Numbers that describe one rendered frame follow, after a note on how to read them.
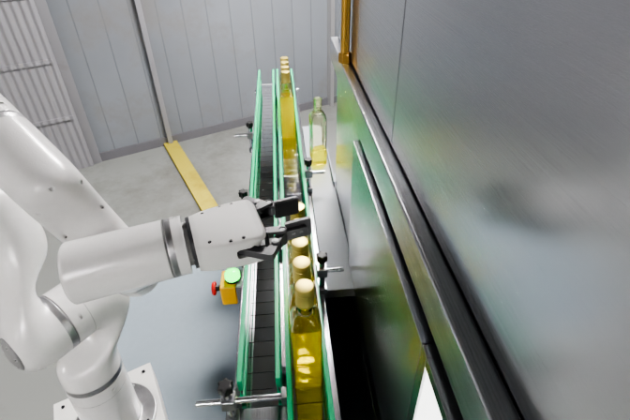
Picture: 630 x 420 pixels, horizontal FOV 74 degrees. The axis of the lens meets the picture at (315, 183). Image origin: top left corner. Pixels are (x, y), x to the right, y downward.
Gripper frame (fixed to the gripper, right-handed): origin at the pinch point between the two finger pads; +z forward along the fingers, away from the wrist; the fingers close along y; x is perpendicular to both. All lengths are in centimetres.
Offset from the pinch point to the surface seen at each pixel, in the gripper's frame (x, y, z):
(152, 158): -149, -301, -36
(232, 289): -50, -36, -8
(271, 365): -44.0, -5.3, -5.3
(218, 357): -74, -33, -16
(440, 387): 0.0, 31.1, 5.0
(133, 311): -74, -60, -40
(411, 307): 0.0, 21.4, 7.7
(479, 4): 33.2, 18.9, 11.4
